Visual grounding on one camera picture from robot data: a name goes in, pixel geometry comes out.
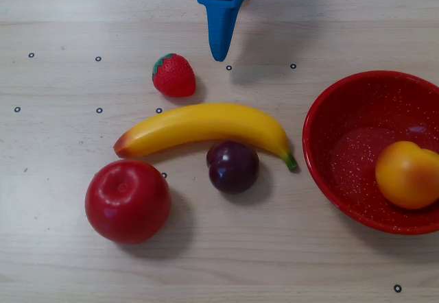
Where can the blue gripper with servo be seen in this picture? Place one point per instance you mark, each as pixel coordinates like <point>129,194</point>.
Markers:
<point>221,11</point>

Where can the yellow orange toy peach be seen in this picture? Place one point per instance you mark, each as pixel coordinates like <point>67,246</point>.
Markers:
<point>408,176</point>

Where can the red speckled enamel bowl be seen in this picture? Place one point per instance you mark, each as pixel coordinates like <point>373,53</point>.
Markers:
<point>346,166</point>

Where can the red toy strawberry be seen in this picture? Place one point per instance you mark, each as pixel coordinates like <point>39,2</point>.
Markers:
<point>175,76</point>

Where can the yellow toy banana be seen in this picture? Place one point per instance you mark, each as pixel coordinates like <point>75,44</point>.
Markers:
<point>205,124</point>

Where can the dark purple toy plum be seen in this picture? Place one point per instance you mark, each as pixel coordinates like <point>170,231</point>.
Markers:
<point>233,167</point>

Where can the red toy apple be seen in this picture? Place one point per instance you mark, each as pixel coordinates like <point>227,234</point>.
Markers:
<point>127,202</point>

